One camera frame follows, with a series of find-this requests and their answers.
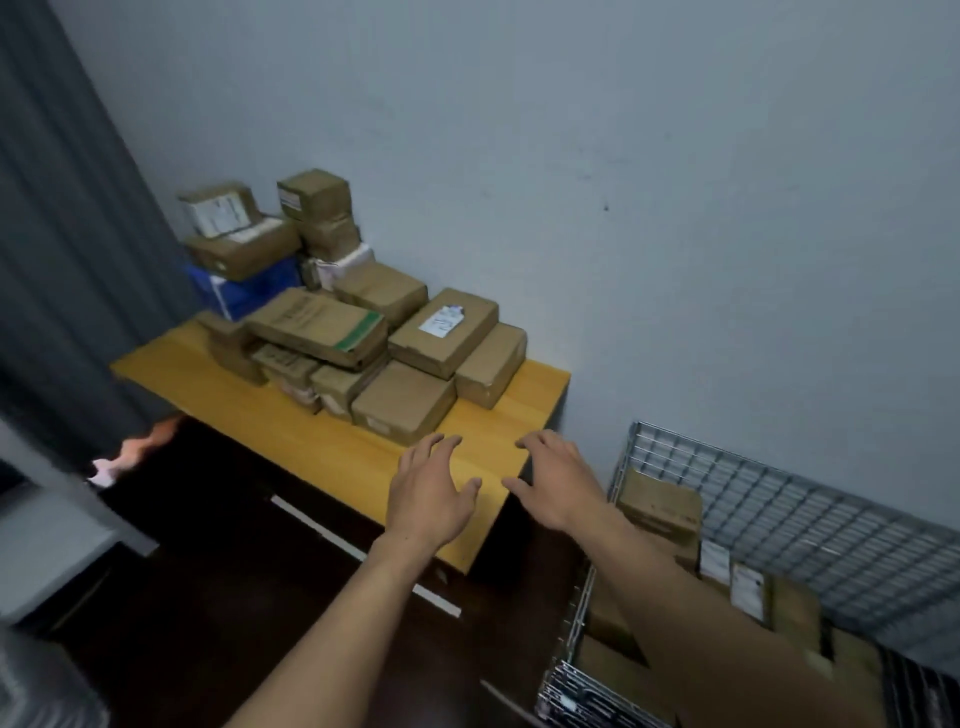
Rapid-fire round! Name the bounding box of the person's right hand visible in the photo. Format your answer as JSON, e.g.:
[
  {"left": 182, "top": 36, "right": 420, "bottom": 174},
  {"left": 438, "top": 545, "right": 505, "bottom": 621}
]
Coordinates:
[{"left": 500, "top": 429, "right": 609, "bottom": 536}]

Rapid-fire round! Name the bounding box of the person's left hand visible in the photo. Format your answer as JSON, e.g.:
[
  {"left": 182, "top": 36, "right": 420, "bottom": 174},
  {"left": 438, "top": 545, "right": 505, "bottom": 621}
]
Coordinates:
[{"left": 385, "top": 432, "right": 483, "bottom": 558}]

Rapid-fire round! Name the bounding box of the person's left forearm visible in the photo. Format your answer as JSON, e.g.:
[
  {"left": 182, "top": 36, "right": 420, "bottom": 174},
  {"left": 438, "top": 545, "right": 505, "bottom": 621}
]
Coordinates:
[{"left": 225, "top": 531, "right": 445, "bottom": 728}]

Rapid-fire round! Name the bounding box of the person's right forearm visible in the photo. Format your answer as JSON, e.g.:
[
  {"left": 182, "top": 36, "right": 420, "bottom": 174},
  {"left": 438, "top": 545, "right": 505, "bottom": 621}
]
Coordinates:
[{"left": 576, "top": 507, "right": 890, "bottom": 728}]

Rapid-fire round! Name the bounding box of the pile of brown cardboard boxes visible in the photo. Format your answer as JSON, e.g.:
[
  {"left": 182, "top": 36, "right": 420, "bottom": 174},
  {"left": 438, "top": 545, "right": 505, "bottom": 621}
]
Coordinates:
[{"left": 178, "top": 168, "right": 529, "bottom": 448}]

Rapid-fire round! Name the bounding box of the heap of brown cardboard parcels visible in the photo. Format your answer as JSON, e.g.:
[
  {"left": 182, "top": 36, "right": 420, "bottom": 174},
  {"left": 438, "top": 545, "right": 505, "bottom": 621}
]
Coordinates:
[{"left": 573, "top": 468, "right": 888, "bottom": 728}]

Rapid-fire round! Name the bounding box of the blue box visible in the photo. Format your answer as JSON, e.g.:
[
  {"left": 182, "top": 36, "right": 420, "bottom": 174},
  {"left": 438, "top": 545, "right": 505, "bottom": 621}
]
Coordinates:
[{"left": 186, "top": 256, "right": 304, "bottom": 323}]

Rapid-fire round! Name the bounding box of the grey curtain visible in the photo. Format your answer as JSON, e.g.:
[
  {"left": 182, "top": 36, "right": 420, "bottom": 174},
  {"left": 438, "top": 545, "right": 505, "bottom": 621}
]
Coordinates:
[{"left": 0, "top": 0, "right": 205, "bottom": 475}]

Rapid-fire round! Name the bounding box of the metal wire basket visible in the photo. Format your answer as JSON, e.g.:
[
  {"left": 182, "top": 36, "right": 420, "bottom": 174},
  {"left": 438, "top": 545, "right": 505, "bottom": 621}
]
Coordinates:
[{"left": 535, "top": 420, "right": 960, "bottom": 728}]

